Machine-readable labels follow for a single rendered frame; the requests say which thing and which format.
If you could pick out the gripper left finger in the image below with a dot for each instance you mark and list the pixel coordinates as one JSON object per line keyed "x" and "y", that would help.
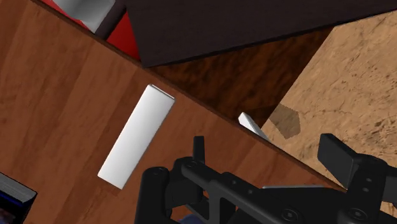
{"x": 192, "y": 189}

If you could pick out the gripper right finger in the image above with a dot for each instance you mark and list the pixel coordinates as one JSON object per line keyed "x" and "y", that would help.
{"x": 366, "y": 176}

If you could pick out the white rectangular block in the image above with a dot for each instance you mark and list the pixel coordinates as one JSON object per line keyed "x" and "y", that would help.
{"x": 136, "y": 136}

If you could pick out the brown wooden desk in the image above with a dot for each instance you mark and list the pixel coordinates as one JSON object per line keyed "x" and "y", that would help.
{"x": 62, "y": 93}

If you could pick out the dark robot stand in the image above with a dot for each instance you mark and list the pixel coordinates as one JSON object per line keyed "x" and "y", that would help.
{"x": 232, "y": 24}

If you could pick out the dark blue book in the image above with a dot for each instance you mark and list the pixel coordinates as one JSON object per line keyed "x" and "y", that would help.
{"x": 12, "y": 198}

